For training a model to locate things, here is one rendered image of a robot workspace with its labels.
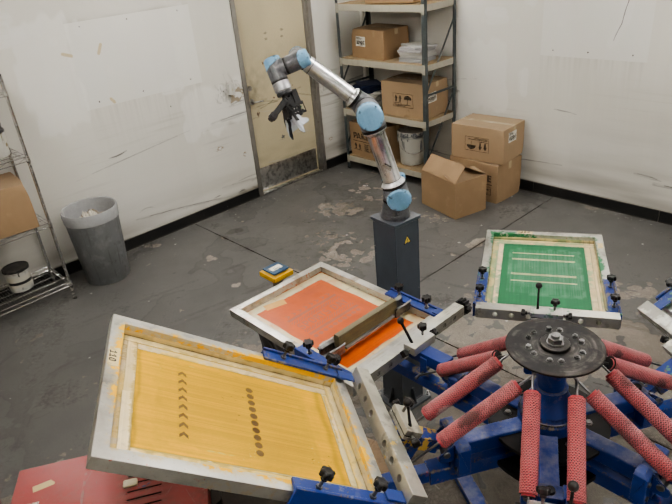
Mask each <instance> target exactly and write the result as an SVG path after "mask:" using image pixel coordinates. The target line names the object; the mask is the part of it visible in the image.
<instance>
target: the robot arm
mask: <svg viewBox="0 0 672 504"><path fill-rule="evenodd" d="M264 66H265V69H266V72H267V74H268V76H269V79H270V81H271V84H272V86H273V89H274V91H275V94H277V98H281V97H282V100H281V102H280V103H279V104H278V106H277V107H276V108H275V110H274V111H273V112H271V113H270V114H269V116H268V120H269V121H270V122H273V121H275V120H276V119H277V117H278V115H279V113H280V112H281V111H282V113H283V119H284V123H285V126H286V129H287V132H288V134H289V137H290V138H291V139H292V140H294V138H293V134H292V133H293V132H294V131H295V130H297V129H298V128H299V130H300V131H302V132H304V133H305V129H304V127H303V125H304V124H306V123H307V122H308V121H309V119H308V118H303V117H301V115H303V113H304V112H307V110H306V108H305V105H304V103H303V100H300V97H299V95H298V92H297V90H296V88H295V89H291V88H292V87H291V84H290V82H289V79H288V77H287V75H289V74H292V73H294V72H296V71H299V70H302V71H304V72H305V73H306V74H308V75H309V76H310V77H312V78H313V79H315V80H316V81H317V82H319V83H320V84H321V85H323V86H324V87H325V88H327V89H328V90H330V91H331V92H332V93H334V94H335V95H336V96H338V97H339V98H341V99H342V100H343V101H345V102H346V105H347V106H348V107H349V108H350V109H352V110H353V112H354V113H355V114H356V118H357V122H358V124H359V126H360V129H361V131H362V134H363V135H364V136H366V137H367V138H368V141H369V144H370V147H371V149H372V152H373V155H374V158H375V161H376V163H377V166H378V169H379V172H380V174H381V177H382V186H381V187H382V189H383V205H382V210H381V212H380V215H381V218H382V219H383V220H385V221H389V222H399V221H403V220H406V219H408V218H409V217H410V209H409V205H410V204H411V194H410V192H409V190H408V187H407V184H406V180H405V178H406V177H405V174H404V173H403V172H399V170H398V167H397V164H396V161H395V159H394V156H393V153H392V150H391V147H390V144H389V141H388V138H387V135H386V132H385V129H386V127H387V125H386V122H385V119H384V114H383V111H382V109H381V107H380V105H379V103H378V102H377V100H375V99H374V98H373V97H371V96H370V95H368V94H366V93H365V92H363V91H362V90H360V89H359V88H357V89H355V88H354V87H353V86H351V85H350V84H348V83H347V82H346V81H344V80H343V79H342V78H340V77H339V76H338V75H336V74H335V73H334V72H332V71H331V70H330V69H328V68H327V67H325V66H324V65H323V64H321V63H320V62H319V61H317V60H316V59H315V58H313V57H312V56H310V55H309V54H308V52H307V50H306V49H305V48H304V49H303V48H302V47H299V46H295V47H293V48H292V49H291V50H290V51H289V53H288V55H287V56H285V57H283V58H280V57H279V55H273V56H270V57H268V58H266V59H265V60H264ZM300 104H303V106H304V108H305V110H304V109H301V108H302V106H301V105H300Z"/></svg>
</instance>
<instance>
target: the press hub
mask: <svg viewBox="0 0 672 504"><path fill-rule="evenodd" d="M505 346H506V350H507V352H508V354H509V355H510V357H511V358H512V359H513V360H514V361H515V362H516V363H518V364H519V365H520V366H522V367H524V368H525V369H527V370H529V371H532V372H534V373H537V374H538V375H537V377H536V378H535V379H534V390H536V391H538V392H539V393H540V394H541V413H540V434H541V435H545V436H552V437H558V454H559V479H560V486H562V487H563V485H567V411H568V397H570V396H571V395H575V388H574V387H572V386H569V385H568V383H567V382H566V378H576V377H582V376H586V375H589V374H591V373H593V372H595V371H597V370H598V369H599V368H600V367H601V366H602V365H603V364H604V362H605V360H606V357H607V350H606V347H605V344H604V342H603V341H602V340H601V338H600V337H599V336H598V335H596V334H595V333H594V332H593V331H591V330H589V329H588V328H586V327H584V326H582V325H579V324H577V323H574V322H570V321H566V320H561V319H553V318H540V319H532V320H528V321H525V322H522V323H520V324H518V325H516V326H514V327H513V328H512V329H511V330H510V331H509V332H508V334H507V336H506V340H505ZM520 396H522V397H521V398H520V400H519V402H518V409H516V408H514V407H512V406H510V405H508V404H507V405H506V406H504V407H503V408H502V409H500V410H499V411H497V412H496V413H495V414H493V415H492V416H490V417H489V418H488V423H489V424H490V423H494V422H498V421H502V420H506V419H510V418H514V417H519V419H520V421H521V422H522V414H523V394H521V395H520ZM586 428H587V429H589V430H591V431H593V432H595V433H597V434H599V435H601V436H603V437H605V438H607V439H609V440H610V435H611V425H610V424H609V423H608V422H607V421H606V420H605V419H604V418H603V417H602V416H601V415H600V414H599V413H598V412H595V413H591V414H587V415H586ZM521 435H522V432H518V433H514V434H510V435H506V436H502V437H499V441H500V442H501V443H502V444H503V445H504V446H505V447H506V448H508V449H509V450H510V451H512V452H514V453H515V454H517V455H516V456H512V457H508V458H504V459H500V460H498V461H497V465H498V466H499V467H500V468H501V469H502V470H503V471H504V472H506V473H507V474H508V475H510V476H511V477H513V478H514V479H516V480H518V481H519V478H520V457H521ZM599 454H600V451H598V450H596V449H594V448H592V447H590V446H588V445H586V462H587V461H589V460H592V459H593V458H595V457H597V456H598V455H599ZM595 479H596V475H595V474H593V473H591V472H589V471H588V470H586V485H588V484H589V483H591V482H593V481H594V480H595Z"/></svg>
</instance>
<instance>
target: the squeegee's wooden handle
mask: <svg viewBox="0 0 672 504"><path fill-rule="evenodd" d="M395 309H397V302H396V300H395V299H393V298H391V299H389V300H388V301H386V302H384V303H383V304H381V305H380V306H378V307H377V308H375V309H373V310H372V311H370V312H369V313H367V314H366V315H364V316H362V317H361V318H359V319H358V320H356V321H355V322H353V323H351V324H350V325H348V326H347V327H345V328H343V329H342V330H340V331H339V332H337V333H336V334H334V344H335V349H336V348H337V347H339V346H340V345H342V344H343V343H346V344H345V346H346V345H348V344H349V343H351V342H352V341H354V340H355V339H357V338H358V337H360V336H361V335H363V334H365V333H366V332H368V331H369V330H371V329H372V328H374V327H375V326H377V325H378V324H380V323H381V322H383V321H384V320H386V319H387V318H389V317H390V316H392V315H394V316H395Z"/></svg>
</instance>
